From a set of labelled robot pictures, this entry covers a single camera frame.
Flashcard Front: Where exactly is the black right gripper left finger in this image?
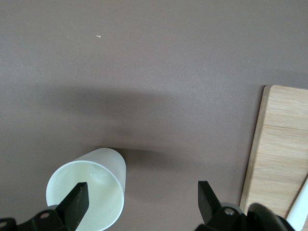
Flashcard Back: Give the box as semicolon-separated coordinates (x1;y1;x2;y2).
14;182;90;231

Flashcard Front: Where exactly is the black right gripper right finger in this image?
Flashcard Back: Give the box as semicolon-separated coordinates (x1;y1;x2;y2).
194;180;251;231

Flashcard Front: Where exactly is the wooden cutting board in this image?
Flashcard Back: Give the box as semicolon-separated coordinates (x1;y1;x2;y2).
239;85;308;219

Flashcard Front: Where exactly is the white plastic knife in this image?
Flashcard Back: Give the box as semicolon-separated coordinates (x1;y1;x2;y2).
285;177;308;231

